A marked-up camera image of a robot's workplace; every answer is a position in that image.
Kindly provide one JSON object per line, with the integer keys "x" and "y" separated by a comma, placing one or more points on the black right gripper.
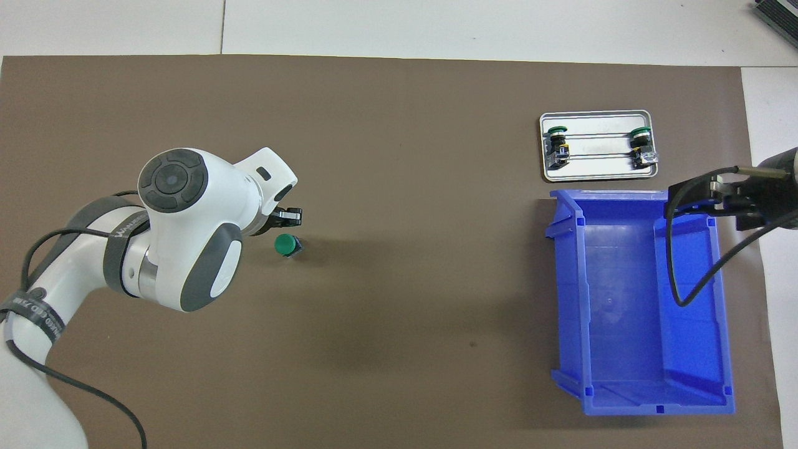
{"x": 776, "y": 202}

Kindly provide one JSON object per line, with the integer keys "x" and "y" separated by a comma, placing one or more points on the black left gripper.
{"x": 265, "y": 227}

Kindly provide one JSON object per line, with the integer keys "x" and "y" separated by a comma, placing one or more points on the green push button switch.
{"x": 639, "y": 142}
{"x": 285, "y": 244}
{"x": 558, "y": 153}

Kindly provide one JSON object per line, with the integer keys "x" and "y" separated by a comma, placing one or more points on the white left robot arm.
{"x": 187, "y": 262}

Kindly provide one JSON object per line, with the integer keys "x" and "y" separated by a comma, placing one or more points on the silver metal tray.
{"x": 598, "y": 167}

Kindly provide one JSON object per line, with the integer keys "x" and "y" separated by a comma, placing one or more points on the blue plastic storage bin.
{"x": 623, "y": 299}

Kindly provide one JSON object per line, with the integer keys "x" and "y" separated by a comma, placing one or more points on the brown table mat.
{"x": 436, "y": 280}

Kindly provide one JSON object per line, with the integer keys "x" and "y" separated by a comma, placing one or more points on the grey ribbed device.
{"x": 782, "y": 15}

